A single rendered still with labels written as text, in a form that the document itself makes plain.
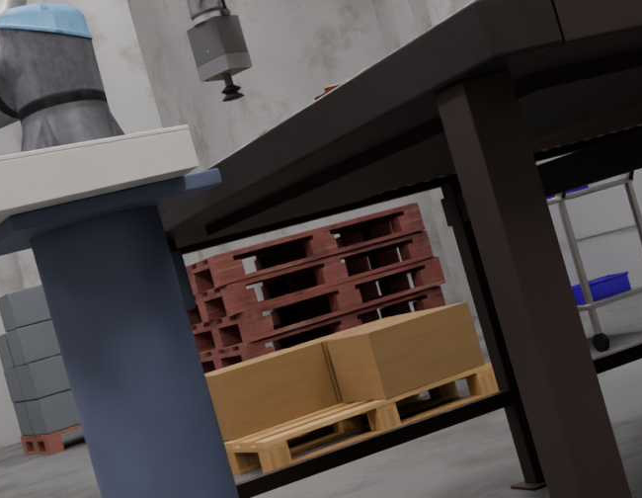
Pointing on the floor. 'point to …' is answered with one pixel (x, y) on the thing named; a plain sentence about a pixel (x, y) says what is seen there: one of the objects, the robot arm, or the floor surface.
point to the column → (127, 338)
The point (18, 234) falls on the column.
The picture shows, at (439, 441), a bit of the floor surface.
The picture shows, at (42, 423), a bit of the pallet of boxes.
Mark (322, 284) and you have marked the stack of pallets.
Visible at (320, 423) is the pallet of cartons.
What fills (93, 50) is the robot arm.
